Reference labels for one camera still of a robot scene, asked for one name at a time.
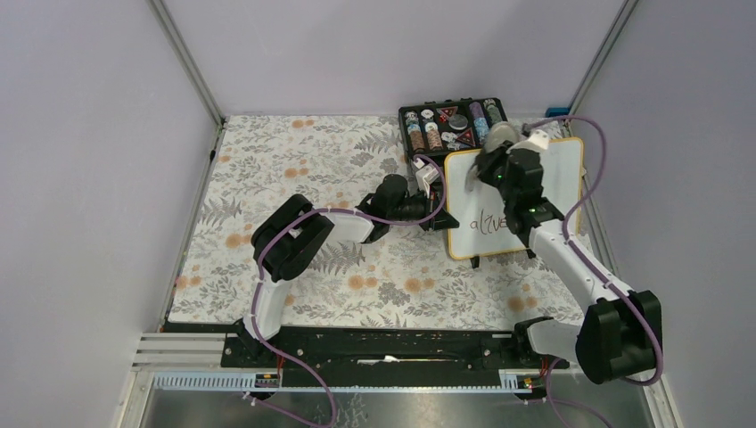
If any yellow framed whiteboard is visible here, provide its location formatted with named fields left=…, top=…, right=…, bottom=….
left=444, top=137, right=583, bottom=260

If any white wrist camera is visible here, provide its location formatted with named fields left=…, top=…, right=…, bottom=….
left=413, top=160, right=440, bottom=197
left=522, top=129, right=551, bottom=153

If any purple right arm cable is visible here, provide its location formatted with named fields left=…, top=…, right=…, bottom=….
left=522, top=115, right=666, bottom=428

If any right aluminium frame post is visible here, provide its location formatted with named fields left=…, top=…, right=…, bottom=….
left=570, top=0, right=640, bottom=114

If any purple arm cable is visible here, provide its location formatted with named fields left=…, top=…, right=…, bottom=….
left=522, top=115, right=666, bottom=428
left=244, top=156, right=447, bottom=428

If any aluminium frame post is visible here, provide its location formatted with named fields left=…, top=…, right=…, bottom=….
left=570, top=0, right=640, bottom=114
left=146, top=0, right=225, bottom=128

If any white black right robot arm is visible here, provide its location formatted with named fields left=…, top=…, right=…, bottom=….
left=470, top=147, right=664, bottom=386

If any blue clamp block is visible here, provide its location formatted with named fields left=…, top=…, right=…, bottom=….
left=544, top=107, right=571, bottom=118

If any left aluminium frame post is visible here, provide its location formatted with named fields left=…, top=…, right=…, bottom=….
left=146, top=0, right=225, bottom=128

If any grey round dealer button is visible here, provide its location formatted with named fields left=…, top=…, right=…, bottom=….
left=448, top=114, right=469, bottom=131

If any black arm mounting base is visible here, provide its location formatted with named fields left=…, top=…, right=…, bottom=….
left=158, top=323, right=553, bottom=393

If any black poker chip case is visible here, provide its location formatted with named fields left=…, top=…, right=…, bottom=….
left=398, top=97, right=507, bottom=165

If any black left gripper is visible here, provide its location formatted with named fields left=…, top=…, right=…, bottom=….
left=386, top=186, right=456, bottom=231

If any floral patterned table mat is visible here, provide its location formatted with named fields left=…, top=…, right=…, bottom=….
left=165, top=116, right=583, bottom=331

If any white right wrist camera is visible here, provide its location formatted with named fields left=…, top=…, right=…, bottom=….
left=522, top=129, right=551, bottom=153

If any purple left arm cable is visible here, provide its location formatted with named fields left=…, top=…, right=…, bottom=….
left=244, top=156, right=447, bottom=428

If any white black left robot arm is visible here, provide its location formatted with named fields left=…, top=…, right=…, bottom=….
left=242, top=174, right=459, bottom=366

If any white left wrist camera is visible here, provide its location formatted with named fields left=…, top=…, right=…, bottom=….
left=413, top=160, right=440, bottom=197

